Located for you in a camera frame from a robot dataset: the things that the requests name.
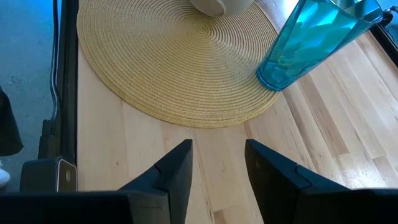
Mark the person's white shoe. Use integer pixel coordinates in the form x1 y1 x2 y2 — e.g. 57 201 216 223
0 169 11 189

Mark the blue transparent plastic cup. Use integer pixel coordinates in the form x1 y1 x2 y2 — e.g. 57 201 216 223
256 0 384 92

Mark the round woven straw placemat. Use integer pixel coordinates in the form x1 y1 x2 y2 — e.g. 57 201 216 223
76 0 282 129

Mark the black table edge rail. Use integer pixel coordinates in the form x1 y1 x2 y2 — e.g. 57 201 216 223
57 0 79 166
369 9 398 68

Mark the person's leg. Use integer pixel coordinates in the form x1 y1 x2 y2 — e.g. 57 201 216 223
0 86 24 157

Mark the white ribbed bowl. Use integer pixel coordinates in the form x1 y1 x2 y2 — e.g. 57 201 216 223
189 0 254 17

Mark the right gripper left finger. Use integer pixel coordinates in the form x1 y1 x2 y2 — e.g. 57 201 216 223
118 139 194 224

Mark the black cable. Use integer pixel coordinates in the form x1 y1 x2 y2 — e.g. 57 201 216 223
49 0 62 125

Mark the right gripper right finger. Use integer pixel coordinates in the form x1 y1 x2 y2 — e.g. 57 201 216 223
244 139 349 224

